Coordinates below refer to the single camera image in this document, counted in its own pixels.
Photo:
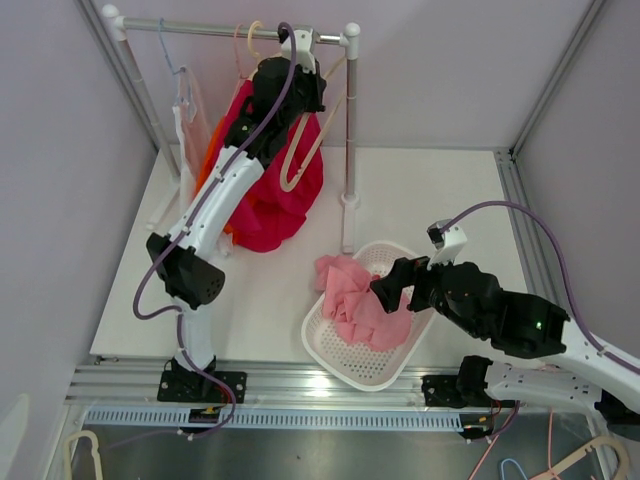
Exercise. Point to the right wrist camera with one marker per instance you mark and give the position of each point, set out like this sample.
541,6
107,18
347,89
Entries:
448,239

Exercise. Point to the orange t shirt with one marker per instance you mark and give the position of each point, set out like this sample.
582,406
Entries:
211,154

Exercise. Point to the pink hanger on floor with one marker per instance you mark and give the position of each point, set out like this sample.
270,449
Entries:
506,442

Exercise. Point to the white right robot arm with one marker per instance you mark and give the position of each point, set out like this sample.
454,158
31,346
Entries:
520,325

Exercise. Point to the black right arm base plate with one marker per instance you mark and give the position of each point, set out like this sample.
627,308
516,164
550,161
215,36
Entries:
447,391

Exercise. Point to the magenta t shirt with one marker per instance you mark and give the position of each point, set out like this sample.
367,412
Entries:
267,215

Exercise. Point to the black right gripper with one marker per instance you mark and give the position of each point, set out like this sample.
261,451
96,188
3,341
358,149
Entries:
404,273

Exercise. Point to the blue hanger on floor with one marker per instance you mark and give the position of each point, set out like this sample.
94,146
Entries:
510,465

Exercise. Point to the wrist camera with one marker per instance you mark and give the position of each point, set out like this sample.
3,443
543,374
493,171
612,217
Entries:
448,239
299,48

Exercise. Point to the light pink t shirt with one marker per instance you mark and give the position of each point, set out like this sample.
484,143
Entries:
354,309

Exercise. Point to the pink thin hanger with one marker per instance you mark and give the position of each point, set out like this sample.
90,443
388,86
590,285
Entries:
237,54

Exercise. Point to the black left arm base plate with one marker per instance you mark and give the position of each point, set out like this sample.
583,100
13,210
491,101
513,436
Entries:
179,385

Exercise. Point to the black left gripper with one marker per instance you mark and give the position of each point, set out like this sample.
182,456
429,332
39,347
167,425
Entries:
317,86

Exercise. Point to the blue thin hanger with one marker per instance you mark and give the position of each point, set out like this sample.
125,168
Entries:
170,55

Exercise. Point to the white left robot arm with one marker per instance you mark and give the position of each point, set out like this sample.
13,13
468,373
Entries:
281,92

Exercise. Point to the white t shirt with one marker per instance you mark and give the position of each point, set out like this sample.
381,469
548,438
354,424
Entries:
193,131

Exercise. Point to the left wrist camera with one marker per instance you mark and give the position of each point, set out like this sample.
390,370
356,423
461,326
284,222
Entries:
299,48

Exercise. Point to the white slotted cable duct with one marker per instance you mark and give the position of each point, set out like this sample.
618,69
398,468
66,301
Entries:
271,418

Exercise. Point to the silver clothes rack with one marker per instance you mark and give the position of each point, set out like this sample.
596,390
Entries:
118,26

